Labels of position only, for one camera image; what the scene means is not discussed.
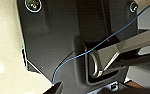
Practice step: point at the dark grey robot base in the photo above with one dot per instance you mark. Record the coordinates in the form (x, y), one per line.
(57, 36)

